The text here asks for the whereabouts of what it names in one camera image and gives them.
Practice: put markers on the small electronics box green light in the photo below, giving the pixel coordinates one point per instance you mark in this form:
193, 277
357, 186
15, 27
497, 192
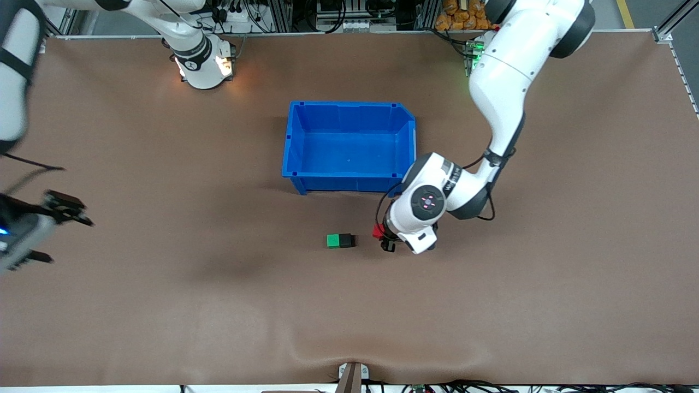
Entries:
473, 60

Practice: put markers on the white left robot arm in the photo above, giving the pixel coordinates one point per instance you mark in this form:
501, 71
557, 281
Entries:
508, 82

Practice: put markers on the brown table mat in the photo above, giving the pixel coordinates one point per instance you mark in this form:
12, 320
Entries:
218, 305

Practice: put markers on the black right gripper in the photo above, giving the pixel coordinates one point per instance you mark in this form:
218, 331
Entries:
61, 208

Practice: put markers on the black cube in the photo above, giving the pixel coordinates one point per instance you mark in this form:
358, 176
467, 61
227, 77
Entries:
347, 240

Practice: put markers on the green cube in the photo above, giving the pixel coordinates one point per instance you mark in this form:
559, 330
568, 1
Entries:
333, 241

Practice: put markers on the red cube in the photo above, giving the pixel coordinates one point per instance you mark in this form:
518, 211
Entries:
377, 231

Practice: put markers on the orange snack bag pile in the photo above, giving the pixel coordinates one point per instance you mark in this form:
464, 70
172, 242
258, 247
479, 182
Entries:
458, 19

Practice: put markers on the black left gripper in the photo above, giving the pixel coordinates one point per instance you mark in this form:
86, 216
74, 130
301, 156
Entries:
389, 244

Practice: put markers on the aluminium profile strut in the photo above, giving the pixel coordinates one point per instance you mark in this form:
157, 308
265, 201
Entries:
663, 30

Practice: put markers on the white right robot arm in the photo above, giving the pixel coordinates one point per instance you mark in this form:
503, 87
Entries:
202, 71

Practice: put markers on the blue plastic storage bin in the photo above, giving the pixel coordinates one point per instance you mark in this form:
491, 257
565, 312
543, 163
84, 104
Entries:
349, 153

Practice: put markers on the aluminium frame rack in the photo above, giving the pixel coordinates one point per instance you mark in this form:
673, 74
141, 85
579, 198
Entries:
281, 16

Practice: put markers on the white power strip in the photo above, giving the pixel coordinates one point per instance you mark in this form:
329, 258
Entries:
235, 15

